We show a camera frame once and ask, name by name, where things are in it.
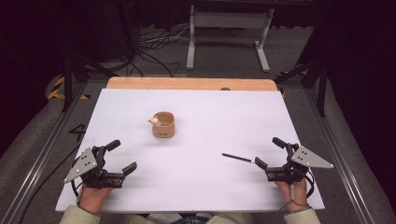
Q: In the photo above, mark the black tripod stand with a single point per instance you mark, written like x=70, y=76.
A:
x=321, y=84
x=67, y=81

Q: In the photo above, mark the person's blue jeans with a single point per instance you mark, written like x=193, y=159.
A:
x=193, y=220

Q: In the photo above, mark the white paper sheet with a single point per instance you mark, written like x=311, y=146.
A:
x=202, y=180

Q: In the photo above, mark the wooden table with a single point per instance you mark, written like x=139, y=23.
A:
x=186, y=83

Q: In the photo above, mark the dark round cap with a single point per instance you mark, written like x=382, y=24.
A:
x=225, y=89

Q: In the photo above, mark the black pen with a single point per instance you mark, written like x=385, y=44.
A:
x=238, y=157

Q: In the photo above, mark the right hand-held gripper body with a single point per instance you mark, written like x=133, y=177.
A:
x=306, y=158

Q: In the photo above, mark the person's left hand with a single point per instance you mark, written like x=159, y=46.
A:
x=91, y=199

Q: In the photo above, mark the grey metal stand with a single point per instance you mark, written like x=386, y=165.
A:
x=230, y=20

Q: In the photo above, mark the person's right hand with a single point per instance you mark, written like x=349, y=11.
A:
x=297, y=194

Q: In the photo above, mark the wooden pen holder cup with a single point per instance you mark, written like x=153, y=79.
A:
x=163, y=127

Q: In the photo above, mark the aluminium rail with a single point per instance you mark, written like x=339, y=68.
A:
x=46, y=149
x=336, y=149

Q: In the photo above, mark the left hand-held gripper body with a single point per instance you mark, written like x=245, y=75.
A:
x=84, y=165

